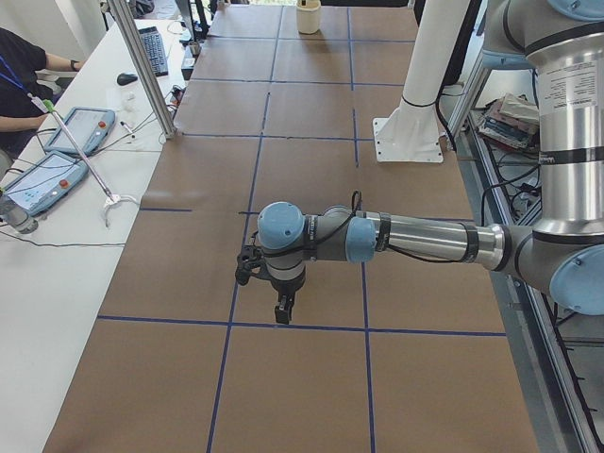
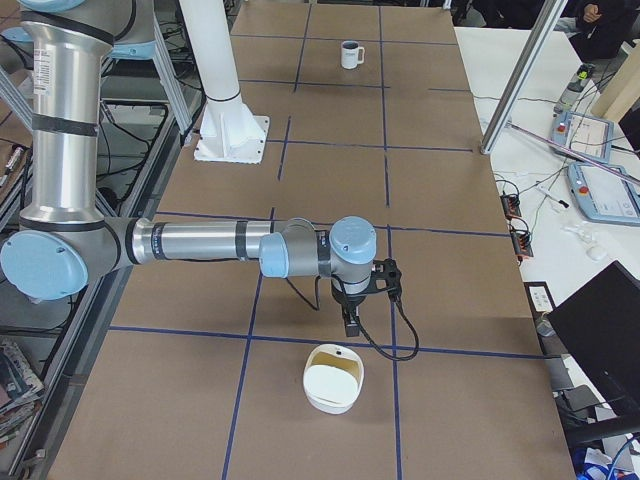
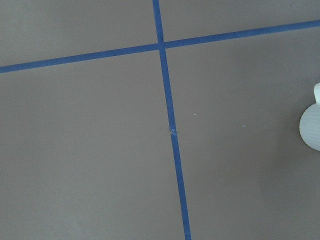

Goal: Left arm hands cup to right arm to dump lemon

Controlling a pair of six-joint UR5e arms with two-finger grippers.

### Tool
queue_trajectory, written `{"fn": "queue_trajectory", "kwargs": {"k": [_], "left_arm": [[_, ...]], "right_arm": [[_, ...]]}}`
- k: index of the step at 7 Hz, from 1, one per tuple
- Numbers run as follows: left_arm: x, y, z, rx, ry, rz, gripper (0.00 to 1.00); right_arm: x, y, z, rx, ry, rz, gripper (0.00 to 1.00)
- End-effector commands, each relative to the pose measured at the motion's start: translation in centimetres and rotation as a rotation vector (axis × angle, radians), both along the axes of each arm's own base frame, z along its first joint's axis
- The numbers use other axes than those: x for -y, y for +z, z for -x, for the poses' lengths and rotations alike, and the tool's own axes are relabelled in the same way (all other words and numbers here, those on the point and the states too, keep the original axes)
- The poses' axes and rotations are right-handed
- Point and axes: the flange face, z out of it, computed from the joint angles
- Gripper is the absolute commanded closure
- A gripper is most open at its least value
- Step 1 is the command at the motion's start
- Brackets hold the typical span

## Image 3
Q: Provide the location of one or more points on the white ribbed mug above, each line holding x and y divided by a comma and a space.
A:
309, 124

